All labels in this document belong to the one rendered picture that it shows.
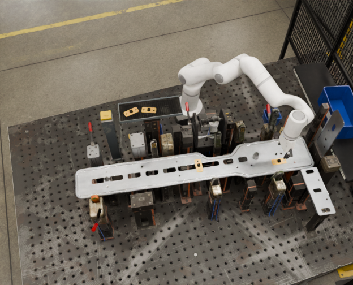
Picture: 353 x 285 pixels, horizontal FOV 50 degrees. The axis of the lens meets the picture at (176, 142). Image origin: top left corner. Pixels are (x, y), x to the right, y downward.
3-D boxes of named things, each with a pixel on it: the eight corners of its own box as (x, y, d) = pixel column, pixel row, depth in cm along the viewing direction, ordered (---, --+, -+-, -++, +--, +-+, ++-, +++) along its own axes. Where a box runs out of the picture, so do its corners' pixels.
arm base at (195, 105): (173, 95, 273) (175, 79, 257) (199, 94, 275) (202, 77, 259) (177, 117, 263) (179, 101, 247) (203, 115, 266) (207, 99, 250)
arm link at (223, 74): (198, 77, 247) (179, 88, 241) (192, 60, 243) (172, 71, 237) (249, 74, 204) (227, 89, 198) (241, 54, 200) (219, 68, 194)
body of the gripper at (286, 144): (280, 126, 197) (276, 138, 206) (287, 142, 191) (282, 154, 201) (294, 124, 198) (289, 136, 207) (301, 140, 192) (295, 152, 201)
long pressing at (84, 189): (76, 204, 206) (74, 203, 204) (74, 169, 218) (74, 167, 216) (315, 167, 218) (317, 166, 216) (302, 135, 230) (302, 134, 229)
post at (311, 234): (307, 238, 224) (323, 220, 200) (301, 221, 230) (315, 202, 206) (317, 237, 225) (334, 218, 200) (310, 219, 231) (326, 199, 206)
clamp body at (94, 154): (96, 188, 243) (85, 160, 213) (95, 173, 249) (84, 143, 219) (111, 186, 244) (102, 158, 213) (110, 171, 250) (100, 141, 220)
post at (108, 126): (111, 161, 254) (100, 122, 217) (110, 151, 258) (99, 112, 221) (122, 159, 254) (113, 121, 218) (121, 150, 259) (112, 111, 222)
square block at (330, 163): (309, 195, 239) (328, 168, 209) (305, 184, 244) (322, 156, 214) (321, 194, 240) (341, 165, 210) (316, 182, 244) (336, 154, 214)
